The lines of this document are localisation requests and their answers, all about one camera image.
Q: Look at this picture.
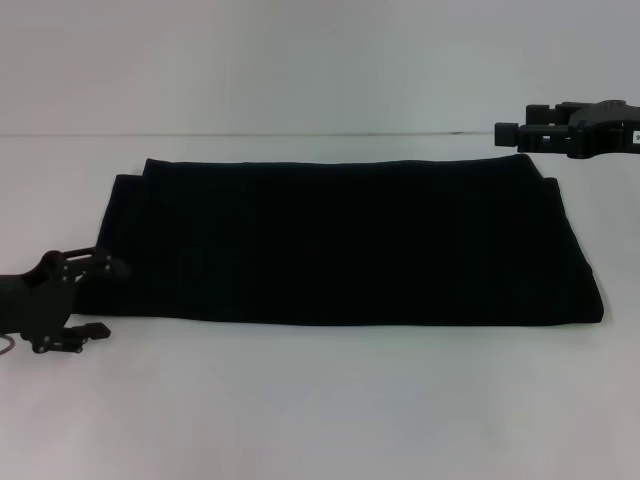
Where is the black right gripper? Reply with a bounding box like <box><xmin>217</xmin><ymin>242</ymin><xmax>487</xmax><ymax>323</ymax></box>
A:
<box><xmin>493</xmin><ymin>98</ymin><xmax>640</xmax><ymax>161</ymax></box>

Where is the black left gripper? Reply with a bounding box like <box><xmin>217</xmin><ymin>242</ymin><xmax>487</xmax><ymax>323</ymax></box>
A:
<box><xmin>0</xmin><ymin>245</ymin><xmax>132</xmax><ymax>354</ymax></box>

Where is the black shirt with FREE print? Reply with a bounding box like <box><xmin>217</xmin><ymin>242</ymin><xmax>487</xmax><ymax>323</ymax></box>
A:
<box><xmin>74</xmin><ymin>153</ymin><xmax>606</xmax><ymax>328</ymax></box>

